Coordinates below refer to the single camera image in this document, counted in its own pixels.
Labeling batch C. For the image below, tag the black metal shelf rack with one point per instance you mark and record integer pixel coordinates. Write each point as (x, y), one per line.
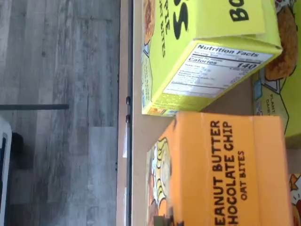
(129, 70)

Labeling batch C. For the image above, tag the orange Bobo's peanut butter box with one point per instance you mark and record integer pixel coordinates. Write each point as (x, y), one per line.
(211, 169)
(296, 200)

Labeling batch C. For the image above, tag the green Bobo's apple pie box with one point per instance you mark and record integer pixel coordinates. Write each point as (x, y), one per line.
(207, 47)
(289, 70)

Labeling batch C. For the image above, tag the thin black metal bar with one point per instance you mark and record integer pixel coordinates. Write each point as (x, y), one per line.
(35, 107)

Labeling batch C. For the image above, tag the white rounded platform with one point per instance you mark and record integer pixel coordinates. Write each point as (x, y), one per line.
(5, 164)

